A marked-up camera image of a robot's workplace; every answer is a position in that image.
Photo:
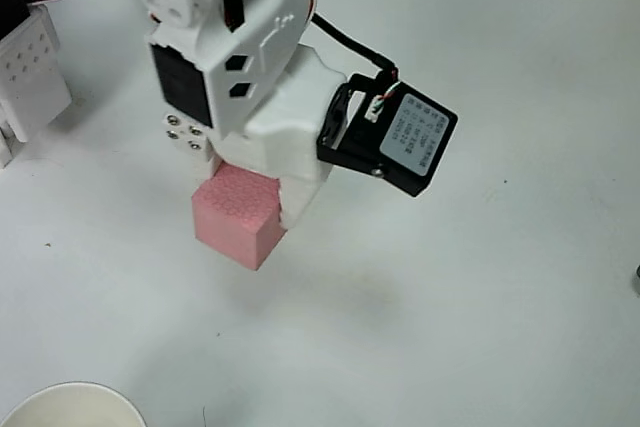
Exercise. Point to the white paper cup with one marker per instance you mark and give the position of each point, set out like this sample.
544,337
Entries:
75,407

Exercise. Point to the black camera module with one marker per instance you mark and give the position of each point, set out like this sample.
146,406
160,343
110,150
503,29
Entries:
400,147

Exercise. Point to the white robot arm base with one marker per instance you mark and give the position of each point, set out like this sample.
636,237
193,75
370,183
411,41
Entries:
30,77

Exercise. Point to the pink foam cube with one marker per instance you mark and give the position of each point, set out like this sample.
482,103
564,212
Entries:
235,217

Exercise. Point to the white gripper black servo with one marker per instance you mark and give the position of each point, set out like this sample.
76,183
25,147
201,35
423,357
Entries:
286,134

